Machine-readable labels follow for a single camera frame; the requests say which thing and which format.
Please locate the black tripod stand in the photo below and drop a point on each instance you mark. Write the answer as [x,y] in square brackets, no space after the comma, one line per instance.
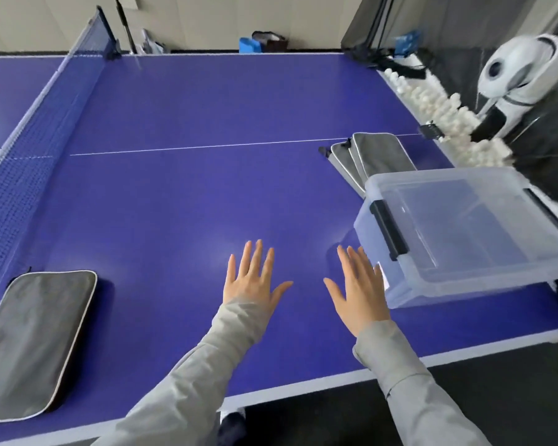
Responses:
[125,25]

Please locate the person's right forearm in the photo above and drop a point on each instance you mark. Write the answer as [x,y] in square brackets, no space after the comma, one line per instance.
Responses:
[414,390]

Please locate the person's dark shoe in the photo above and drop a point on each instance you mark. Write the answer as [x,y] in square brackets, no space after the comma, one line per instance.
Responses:
[232,427]

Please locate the black net clamp post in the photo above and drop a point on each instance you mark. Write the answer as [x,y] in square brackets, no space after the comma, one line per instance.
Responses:
[108,34]

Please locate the person's right thumb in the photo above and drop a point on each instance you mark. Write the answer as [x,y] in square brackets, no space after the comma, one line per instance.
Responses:
[335,293]

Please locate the blue box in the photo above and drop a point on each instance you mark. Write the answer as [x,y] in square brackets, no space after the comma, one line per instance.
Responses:
[408,42]

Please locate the blue bag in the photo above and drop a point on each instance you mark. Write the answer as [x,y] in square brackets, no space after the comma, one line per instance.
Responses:
[250,45]

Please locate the blue table tennis net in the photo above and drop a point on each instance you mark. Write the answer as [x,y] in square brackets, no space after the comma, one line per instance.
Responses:
[32,134]

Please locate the person's left middle finger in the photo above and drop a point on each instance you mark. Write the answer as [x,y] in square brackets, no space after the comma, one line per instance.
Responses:
[256,258]

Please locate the person's right hand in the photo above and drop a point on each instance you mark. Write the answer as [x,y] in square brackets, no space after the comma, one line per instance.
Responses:
[360,292]

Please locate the person's right little finger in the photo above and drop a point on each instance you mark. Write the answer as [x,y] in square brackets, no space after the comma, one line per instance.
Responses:
[379,274]

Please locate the person's left forearm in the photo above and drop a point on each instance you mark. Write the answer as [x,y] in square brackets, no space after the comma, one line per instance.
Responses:
[186,390]

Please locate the pile of white balls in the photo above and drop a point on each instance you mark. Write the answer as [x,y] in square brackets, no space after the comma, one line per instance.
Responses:
[446,118]

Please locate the person's left thumb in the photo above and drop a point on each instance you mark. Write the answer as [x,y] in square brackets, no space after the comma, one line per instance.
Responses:
[282,291]

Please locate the clear plastic storage box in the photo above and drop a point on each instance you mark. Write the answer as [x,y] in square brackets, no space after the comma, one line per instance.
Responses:
[460,232]

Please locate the grey paddle case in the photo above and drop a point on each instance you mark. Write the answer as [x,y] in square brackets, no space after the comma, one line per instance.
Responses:
[382,155]
[30,343]
[344,162]

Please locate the person's left hand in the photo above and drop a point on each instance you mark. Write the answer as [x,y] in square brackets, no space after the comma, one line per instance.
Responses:
[251,287]

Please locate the black clip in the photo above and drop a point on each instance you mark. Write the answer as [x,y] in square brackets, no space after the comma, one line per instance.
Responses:
[431,130]

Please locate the dark brown bag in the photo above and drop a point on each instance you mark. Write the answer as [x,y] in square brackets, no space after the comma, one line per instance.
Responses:
[270,41]

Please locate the person's right middle finger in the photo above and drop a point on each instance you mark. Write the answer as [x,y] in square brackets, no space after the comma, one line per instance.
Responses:
[356,263]

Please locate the white ball launcher robot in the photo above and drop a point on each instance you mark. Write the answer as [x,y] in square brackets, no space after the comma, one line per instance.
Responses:
[516,83]

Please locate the black ball catch net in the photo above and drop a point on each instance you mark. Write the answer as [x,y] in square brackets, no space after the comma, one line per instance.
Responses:
[446,37]

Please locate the person's left little finger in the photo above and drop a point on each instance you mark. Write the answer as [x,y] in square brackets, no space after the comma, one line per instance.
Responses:
[230,272]

